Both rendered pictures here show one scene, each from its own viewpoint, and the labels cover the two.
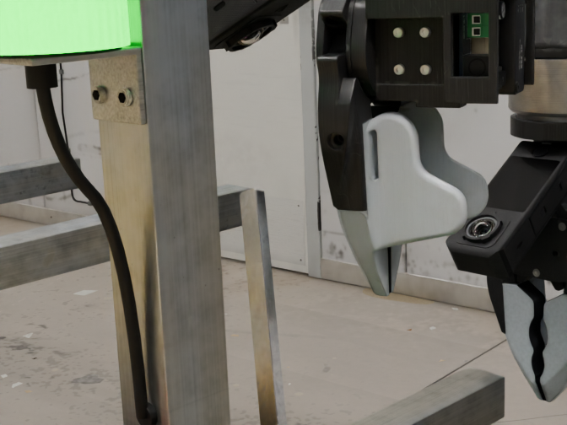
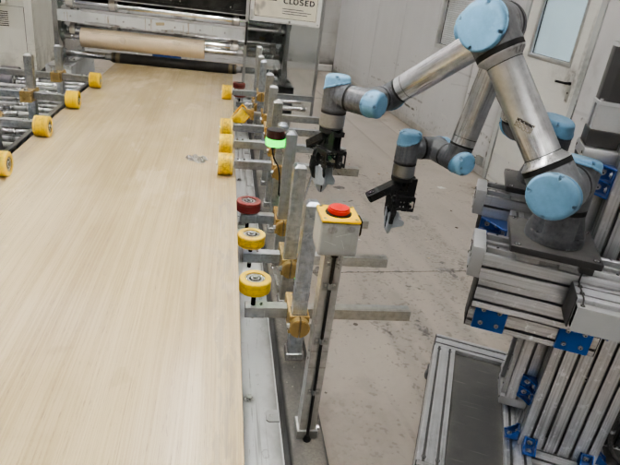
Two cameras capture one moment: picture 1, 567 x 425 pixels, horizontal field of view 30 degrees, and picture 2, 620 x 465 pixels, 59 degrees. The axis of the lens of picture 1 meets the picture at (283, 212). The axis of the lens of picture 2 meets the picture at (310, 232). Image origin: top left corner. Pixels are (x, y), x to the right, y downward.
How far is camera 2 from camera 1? 1.37 m
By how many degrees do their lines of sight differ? 33
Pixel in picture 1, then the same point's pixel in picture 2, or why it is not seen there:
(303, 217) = not seen: hidden behind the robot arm
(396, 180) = (318, 175)
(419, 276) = not seen: hidden behind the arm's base
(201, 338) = (287, 186)
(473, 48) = (328, 160)
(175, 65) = (290, 150)
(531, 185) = (385, 187)
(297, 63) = not seen: hidden behind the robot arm
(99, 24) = (276, 144)
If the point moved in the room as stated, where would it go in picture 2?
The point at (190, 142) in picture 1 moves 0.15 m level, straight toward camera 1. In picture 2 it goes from (290, 160) to (262, 172)
